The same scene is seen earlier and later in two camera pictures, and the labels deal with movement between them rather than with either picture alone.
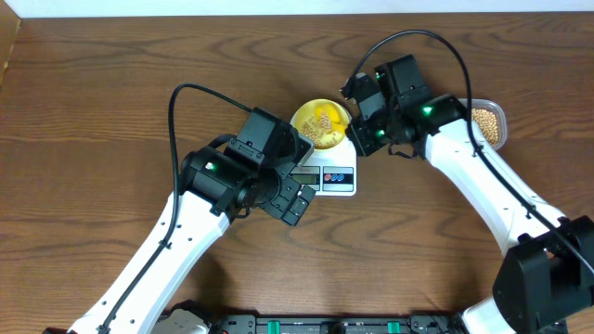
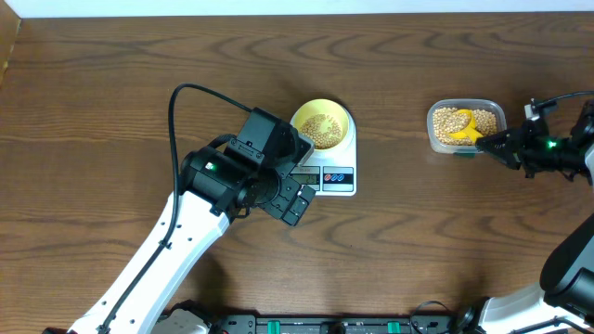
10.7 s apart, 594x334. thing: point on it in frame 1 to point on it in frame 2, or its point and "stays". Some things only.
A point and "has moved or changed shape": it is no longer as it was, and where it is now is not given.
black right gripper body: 376,132 to 534,151
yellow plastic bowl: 322,122 stays
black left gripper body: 276,194 stays
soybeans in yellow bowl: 320,131 stays
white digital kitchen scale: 330,172 stays
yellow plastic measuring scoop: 336,122 has moved or changed shape
